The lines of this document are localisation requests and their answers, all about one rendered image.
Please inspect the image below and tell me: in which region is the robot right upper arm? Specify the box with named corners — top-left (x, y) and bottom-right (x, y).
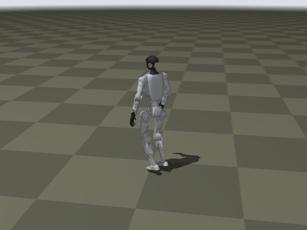
top-left (162, 72), bottom-right (170, 94)

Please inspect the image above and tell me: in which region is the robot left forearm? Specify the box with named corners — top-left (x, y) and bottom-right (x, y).
top-left (132, 95), bottom-right (140, 115)

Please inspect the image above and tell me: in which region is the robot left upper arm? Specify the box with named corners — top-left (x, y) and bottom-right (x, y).
top-left (135, 76), bottom-right (147, 101)

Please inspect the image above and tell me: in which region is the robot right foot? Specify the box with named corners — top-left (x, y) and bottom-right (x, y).
top-left (157, 160), bottom-right (168, 166)

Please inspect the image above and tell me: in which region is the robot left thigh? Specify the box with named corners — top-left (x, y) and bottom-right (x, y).
top-left (139, 110), bottom-right (153, 144)

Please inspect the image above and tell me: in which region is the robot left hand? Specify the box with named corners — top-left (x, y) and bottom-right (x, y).
top-left (130, 112), bottom-right (136, 127)

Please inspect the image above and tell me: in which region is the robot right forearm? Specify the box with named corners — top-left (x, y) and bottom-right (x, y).
top-left (161, 92), bottom-right (170, 105)

